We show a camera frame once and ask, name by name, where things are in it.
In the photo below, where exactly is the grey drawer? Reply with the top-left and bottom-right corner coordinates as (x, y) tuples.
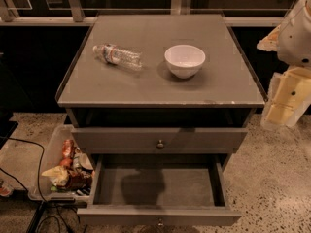
(78, 154), (241, 226)
(72, 128), (247, 154)

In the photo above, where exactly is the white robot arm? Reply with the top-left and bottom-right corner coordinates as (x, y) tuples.
(257, 0), (311, 130)

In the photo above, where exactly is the grey drawer cabinet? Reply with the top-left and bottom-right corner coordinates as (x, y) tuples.
(54, 13), (268, 167)

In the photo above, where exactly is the grey top drawer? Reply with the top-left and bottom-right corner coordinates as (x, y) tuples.
(72, 128), (247, 154)

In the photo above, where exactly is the white bowl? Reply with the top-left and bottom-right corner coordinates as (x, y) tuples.
(164, 45), (206, 79)

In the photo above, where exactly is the clear plastic water bottle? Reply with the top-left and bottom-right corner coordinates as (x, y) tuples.
(92, 44), (143, 71)

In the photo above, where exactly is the brown snack bag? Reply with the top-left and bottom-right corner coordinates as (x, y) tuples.
(65, 170), (92, 190)

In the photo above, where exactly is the red snack bag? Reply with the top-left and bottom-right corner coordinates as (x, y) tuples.
(60, 139), (75, 167)

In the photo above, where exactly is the clear plastic bin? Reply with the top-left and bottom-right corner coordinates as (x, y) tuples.
(28, 124), (89, 202)

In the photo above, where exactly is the yellow snack bag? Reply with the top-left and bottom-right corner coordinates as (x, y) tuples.
(42, 166), (69, 186)

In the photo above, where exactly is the metal window frame rail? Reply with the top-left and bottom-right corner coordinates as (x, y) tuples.
(0, 0), (298, 27)

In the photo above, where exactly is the black cable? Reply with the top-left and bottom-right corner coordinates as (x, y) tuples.
(0, 136), (82, 233)

